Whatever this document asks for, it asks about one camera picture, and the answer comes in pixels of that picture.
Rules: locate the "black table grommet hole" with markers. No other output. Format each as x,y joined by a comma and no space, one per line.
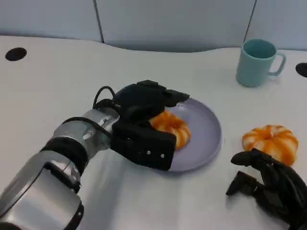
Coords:
302,70
15,54

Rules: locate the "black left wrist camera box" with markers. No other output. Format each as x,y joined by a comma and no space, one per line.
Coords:
144,143

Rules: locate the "grey partition panel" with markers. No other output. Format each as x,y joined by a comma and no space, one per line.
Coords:
175,24
280,19
48,19

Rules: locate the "pale green mug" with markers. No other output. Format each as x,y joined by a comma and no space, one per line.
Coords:
251,69

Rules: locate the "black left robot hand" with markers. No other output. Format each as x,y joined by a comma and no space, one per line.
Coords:
141,100

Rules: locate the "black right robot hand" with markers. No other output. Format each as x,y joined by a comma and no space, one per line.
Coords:
285,196

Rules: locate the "orange white toy bread roll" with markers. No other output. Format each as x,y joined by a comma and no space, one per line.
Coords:
172,124
268,139

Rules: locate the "lilac plate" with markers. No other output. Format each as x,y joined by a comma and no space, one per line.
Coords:
204,134

